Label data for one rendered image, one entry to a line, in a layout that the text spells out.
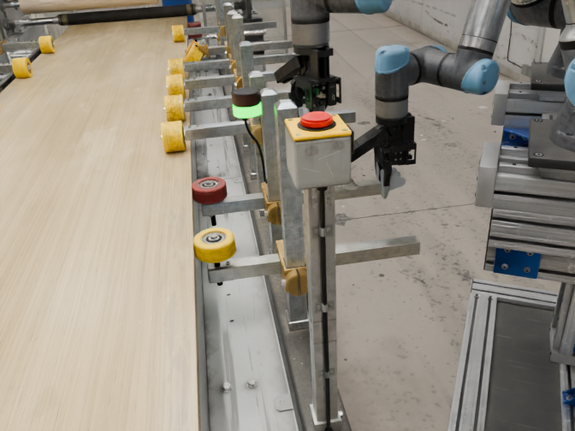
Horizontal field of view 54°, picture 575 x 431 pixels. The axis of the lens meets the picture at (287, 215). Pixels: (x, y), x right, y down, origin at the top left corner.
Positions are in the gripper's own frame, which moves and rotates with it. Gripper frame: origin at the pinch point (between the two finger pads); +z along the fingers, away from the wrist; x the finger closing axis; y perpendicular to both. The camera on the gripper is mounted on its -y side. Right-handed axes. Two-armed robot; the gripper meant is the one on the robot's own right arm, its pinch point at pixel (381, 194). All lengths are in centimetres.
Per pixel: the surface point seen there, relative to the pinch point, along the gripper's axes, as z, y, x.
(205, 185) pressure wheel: -8.8, -42.3, -0.7
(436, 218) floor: 84, 70, 122
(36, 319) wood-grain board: -9, -71, -43
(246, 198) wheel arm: -4.2, -33.2, -1.0
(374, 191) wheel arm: -1.9, -2.3, -1.5
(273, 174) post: -11.9, -26.9, -5.8
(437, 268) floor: 83, 52, 79
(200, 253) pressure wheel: -8, -44, -28
